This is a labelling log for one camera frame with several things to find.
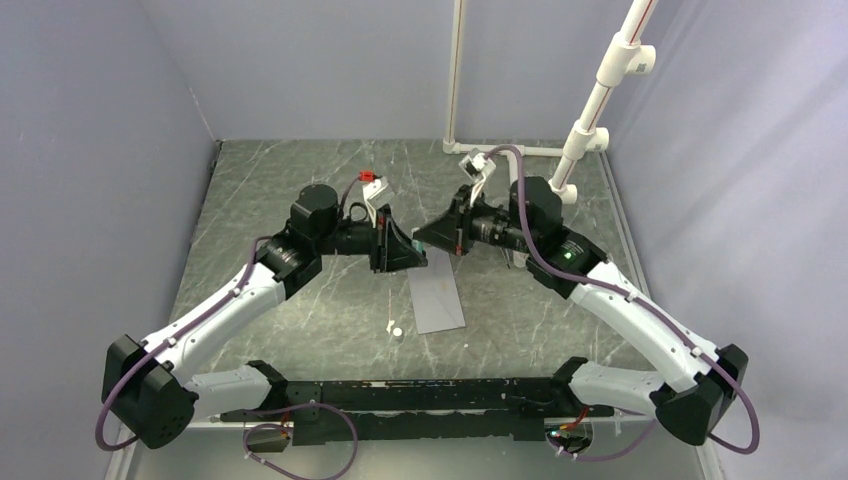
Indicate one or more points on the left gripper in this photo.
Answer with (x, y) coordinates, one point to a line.
(390, 248)

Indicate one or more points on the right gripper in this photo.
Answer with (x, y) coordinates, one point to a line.
(451, 232)

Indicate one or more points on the grey envelope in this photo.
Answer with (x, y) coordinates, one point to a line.
(435, 296)

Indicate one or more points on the green glue stick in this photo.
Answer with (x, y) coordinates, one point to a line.
(419, 247)

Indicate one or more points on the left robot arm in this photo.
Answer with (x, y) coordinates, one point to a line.
(154, 386)

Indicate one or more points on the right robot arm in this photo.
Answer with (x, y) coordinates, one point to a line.
(692, 383)

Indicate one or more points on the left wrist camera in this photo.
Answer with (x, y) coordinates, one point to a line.
(377, 192)

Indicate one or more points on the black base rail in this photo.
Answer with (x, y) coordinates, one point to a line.
(519, 408)

